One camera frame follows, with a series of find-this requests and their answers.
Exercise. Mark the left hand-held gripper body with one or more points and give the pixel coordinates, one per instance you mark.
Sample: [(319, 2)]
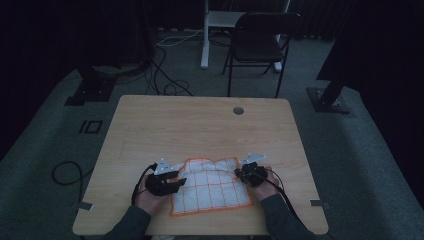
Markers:
[(160, 185)]

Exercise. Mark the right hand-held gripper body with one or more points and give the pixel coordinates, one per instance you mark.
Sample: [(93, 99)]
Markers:
[(255, 175)]

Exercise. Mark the black stand with base plate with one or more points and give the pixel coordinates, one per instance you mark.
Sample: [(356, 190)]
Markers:
[(328, 100), (91, 90)]

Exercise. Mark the person's right hand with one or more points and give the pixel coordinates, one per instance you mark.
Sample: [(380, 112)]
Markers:
[(266, 190)]

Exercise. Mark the white cloth with orange edging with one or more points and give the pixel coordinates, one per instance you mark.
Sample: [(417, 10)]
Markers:
[(210, 191)]

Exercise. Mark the person's left hand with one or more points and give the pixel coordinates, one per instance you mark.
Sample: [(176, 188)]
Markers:
[(150, 200)]

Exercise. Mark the round grey table grommet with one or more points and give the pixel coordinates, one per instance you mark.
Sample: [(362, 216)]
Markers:
[(238, 110)]

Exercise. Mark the black folding chair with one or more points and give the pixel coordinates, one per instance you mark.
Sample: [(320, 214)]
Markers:
[(258, 43)]

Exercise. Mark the grey tape strip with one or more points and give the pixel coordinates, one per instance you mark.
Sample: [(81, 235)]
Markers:
[(85, 206), (319, 203)]

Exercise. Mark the grey round stand base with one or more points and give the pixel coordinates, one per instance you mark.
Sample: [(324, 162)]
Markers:
[(115, 69)]

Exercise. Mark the white desk frame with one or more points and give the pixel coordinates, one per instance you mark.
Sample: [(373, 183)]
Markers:
[(205, 40)]

